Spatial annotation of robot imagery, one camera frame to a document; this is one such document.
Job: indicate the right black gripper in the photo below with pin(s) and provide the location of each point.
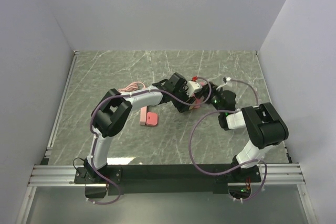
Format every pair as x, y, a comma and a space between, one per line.
214, 90

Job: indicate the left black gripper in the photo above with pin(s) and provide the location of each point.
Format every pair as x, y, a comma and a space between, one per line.
181, 107

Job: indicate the pink triangular power strip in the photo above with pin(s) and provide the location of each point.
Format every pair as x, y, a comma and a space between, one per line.
198, 101

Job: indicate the pink long power strip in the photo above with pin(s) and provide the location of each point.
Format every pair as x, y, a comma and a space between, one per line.
143, 115

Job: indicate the pink triangular plug adapter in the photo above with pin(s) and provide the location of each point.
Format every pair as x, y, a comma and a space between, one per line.
151, 119

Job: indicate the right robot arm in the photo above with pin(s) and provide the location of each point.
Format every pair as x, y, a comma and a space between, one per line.
264, 125

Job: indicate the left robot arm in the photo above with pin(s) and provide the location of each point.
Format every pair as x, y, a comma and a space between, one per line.
111, 114

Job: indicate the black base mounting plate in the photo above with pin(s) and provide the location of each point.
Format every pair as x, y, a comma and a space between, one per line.
136, 179

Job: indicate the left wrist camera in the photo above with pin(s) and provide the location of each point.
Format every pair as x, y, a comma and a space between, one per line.
193, 87

